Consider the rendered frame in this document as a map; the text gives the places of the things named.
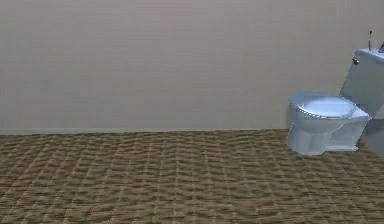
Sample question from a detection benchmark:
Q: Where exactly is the white toilet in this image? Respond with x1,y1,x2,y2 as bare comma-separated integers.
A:
285,48,384,157

